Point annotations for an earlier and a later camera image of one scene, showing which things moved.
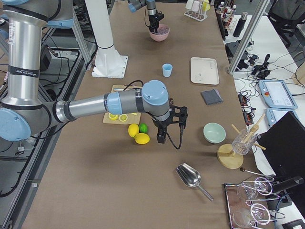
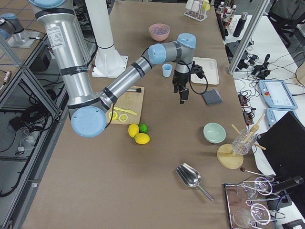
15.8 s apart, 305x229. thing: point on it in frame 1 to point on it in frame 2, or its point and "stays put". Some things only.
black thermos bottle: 240,25 stays put
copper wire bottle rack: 228,15 stays put
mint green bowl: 214,133 stays put
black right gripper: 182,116 to 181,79
